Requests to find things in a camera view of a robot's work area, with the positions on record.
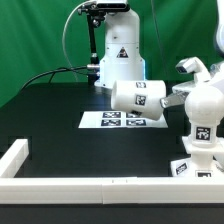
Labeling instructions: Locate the white fence bar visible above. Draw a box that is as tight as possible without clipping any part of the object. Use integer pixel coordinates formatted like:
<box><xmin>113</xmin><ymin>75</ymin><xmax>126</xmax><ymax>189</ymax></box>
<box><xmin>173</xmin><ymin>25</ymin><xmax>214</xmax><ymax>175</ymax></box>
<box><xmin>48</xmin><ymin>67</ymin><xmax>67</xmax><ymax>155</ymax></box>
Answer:
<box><xmin>0</xmin><ymin>177</ymin><xmax>224</xmax><ymax>204</ymax></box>
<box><xmin>0</xmin><ymin>139</ymin><xmax>29</xmax><ymax>178</ymax></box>

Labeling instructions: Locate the white marker sheet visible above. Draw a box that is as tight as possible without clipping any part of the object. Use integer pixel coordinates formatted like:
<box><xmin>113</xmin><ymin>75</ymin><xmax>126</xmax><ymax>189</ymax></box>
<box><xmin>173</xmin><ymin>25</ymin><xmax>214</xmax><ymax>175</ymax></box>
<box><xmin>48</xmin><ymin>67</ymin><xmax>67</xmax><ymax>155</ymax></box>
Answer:
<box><xmin>79</xmin><ymin>111</ymin><xmax>168</xmax><ymax>128</ymax></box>

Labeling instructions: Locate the white left fence bar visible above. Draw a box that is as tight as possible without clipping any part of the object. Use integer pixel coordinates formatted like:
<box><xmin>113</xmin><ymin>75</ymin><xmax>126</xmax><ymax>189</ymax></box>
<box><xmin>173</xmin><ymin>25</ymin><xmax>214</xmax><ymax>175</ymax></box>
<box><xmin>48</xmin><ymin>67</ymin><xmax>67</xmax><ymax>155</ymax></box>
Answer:
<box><xmin>0</xmin><ymin>139</ymin><xmax>29</xmax><ymax>178</ymax></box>

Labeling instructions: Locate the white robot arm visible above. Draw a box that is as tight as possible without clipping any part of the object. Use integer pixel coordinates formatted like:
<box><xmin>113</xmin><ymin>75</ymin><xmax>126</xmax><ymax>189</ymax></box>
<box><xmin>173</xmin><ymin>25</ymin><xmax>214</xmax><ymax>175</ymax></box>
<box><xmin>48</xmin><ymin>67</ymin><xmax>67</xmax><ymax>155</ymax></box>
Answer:
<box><xmin>95</xmin><ymin>0</ymin><xmax>224</xmax><ymax>108</ymax></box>

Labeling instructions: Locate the grey thin cable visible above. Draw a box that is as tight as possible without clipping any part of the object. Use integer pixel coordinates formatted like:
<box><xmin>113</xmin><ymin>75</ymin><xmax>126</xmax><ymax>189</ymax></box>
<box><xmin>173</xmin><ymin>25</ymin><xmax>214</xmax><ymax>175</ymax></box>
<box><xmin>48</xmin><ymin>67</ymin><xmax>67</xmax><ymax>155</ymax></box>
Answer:
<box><xmin>61</xmin><ymin>0</ymin><xmax>94</xmax><ymax>83</ymax></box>

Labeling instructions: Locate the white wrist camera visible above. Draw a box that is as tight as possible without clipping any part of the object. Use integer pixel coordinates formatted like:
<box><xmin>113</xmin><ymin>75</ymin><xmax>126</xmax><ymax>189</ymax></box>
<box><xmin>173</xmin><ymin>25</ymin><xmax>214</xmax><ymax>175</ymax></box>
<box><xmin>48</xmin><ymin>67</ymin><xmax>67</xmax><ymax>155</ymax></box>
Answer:
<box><xmin>175</xmin><ymin>57</ymin><xmax>211</xmax><ymax>84</ymax></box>

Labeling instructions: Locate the black cable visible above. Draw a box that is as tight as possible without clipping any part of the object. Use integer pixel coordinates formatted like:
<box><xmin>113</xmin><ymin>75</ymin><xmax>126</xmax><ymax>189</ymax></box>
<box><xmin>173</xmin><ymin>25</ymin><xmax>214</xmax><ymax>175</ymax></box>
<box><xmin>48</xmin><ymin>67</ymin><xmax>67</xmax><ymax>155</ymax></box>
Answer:
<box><xmin>20</xmin><ymin>65</ymin><xmax>90</xmax><ymax>92</ymax></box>

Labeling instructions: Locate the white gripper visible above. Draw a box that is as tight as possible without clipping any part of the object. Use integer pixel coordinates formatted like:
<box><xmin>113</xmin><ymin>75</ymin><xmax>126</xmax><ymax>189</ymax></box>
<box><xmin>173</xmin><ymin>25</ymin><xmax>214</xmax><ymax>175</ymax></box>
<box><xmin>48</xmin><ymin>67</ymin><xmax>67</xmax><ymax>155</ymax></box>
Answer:
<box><xmin>160</xmin><ymin>61</ymin><xmax>224</xmax><ymax>108</ymax></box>

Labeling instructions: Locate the white lamp bulb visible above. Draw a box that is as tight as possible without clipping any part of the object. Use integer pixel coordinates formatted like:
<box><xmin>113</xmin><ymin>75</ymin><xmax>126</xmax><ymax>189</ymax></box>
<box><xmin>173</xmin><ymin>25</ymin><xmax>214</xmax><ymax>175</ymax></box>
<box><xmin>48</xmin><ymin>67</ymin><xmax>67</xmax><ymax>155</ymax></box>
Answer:
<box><xmin>185</xmin><ymin>86</ymin><xmax>224</xmax><ymax>148</ymax></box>

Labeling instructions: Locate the white front fence bar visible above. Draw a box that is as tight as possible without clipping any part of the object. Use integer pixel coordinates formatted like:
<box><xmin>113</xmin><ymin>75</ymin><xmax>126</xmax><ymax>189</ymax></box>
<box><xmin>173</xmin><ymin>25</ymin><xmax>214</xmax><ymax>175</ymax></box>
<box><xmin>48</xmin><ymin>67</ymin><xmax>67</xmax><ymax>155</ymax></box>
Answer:
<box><xmin>0</xmin><ymin>177</ymin><xmax>224</xmax><ymax>204</ymax></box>

